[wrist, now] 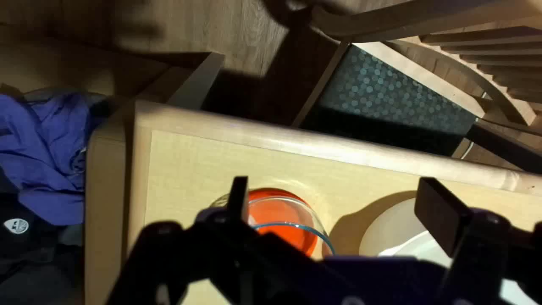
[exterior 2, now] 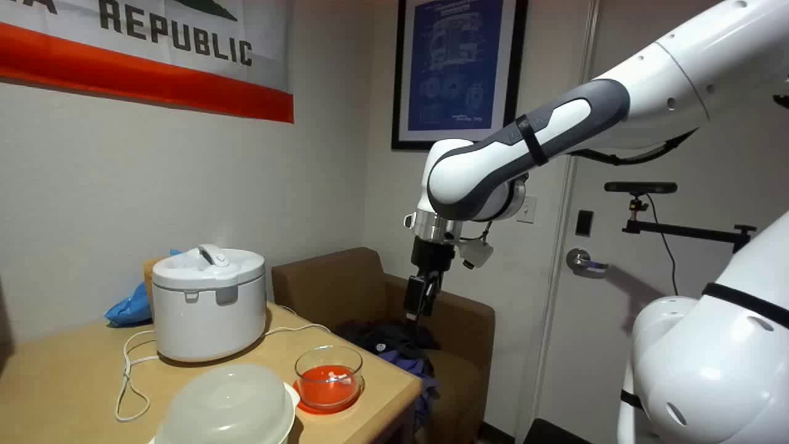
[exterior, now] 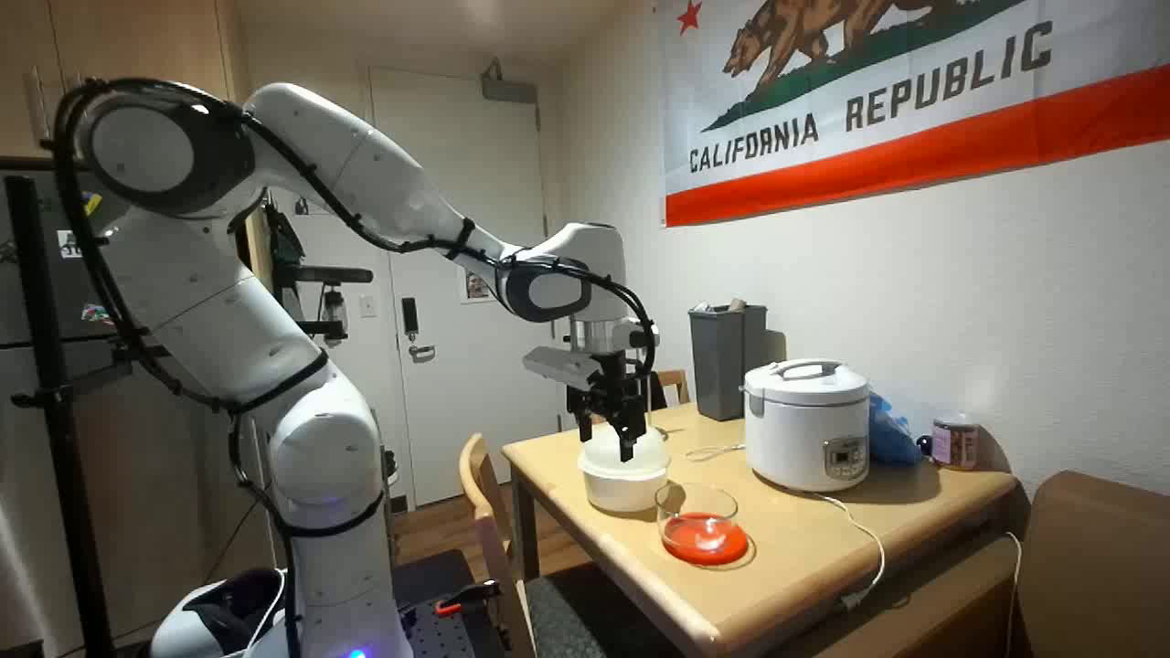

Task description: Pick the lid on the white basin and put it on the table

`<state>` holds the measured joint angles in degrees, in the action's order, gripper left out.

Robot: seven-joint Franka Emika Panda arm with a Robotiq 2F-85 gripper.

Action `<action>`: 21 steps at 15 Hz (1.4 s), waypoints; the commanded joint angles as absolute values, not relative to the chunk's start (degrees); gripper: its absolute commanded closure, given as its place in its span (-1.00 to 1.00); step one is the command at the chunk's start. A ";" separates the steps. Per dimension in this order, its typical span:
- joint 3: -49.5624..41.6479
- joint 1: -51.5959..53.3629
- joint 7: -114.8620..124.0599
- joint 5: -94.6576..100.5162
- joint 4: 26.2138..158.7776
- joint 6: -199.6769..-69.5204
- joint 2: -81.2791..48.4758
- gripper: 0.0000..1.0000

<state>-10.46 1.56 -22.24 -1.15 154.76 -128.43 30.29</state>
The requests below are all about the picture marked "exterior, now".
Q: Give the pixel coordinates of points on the white door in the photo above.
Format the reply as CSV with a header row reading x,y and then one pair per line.
x,y
461,357

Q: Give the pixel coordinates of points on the California Republic flag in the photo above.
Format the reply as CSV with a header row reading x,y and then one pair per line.
x,y
784,103

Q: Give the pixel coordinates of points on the small pink jar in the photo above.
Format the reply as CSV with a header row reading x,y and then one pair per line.
x,y
957,440

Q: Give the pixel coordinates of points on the wooden table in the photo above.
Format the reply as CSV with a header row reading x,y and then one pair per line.
x,y
809,553

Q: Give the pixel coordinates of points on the orange round coaster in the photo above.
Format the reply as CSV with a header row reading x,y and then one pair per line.
x,y
705,540

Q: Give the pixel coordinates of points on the white rice cooker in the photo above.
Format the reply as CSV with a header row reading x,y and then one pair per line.
x,y
809,427

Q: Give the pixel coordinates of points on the white plastic basin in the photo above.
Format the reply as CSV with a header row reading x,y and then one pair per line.
x,y
623,491

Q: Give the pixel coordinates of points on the far wooden chair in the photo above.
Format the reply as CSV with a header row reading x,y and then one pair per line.
x,y
673,388

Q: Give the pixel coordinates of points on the clear glass bowl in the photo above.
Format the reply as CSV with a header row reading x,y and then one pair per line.
x,y
693,499

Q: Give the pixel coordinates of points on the wooden chair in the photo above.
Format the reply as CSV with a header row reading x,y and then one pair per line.
x,y
673,388
556,614

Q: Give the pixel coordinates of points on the dark refrigerator with magnets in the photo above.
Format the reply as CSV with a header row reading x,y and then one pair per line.
x,y
40,590

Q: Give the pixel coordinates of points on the black camera stand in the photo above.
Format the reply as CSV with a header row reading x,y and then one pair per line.
x,y
57,402

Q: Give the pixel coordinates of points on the translucent white plastic lid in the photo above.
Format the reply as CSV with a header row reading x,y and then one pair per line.
x,y
610,455

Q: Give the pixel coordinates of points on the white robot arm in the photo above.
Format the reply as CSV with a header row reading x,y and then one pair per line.
x,y
147,165

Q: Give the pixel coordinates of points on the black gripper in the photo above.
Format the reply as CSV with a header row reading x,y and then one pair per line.
x,y
615,393

